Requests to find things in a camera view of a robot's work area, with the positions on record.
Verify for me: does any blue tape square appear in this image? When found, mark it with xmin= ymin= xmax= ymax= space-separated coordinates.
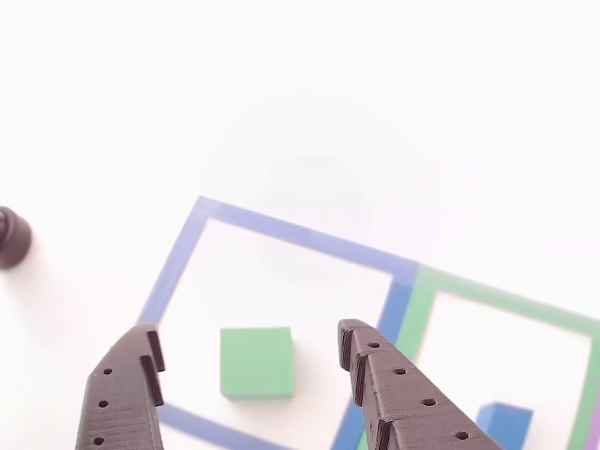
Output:
xmin=135 ymin=195 xmax=419 ymax=450

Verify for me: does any purple tape square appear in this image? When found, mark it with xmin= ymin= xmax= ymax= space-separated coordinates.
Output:
xmin=585 ymin=407 xmax=600 ymax=450

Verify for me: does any small blue cube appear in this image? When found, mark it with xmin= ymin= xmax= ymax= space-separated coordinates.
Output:
xmin=475 ymin=401 xmax=534 ymax=450

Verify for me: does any green tape square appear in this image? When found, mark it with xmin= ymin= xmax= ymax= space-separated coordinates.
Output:
xmin=355 ymin=266 xmax=600 ymax=450

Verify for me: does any black tripod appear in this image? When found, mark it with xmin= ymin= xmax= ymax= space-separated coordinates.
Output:
xmin=0 ymin=205 xmax=33 ymax=272

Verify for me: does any green cube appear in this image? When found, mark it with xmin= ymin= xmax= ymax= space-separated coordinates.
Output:
xmin=218 ymin=326 xmax=296 ymax=402

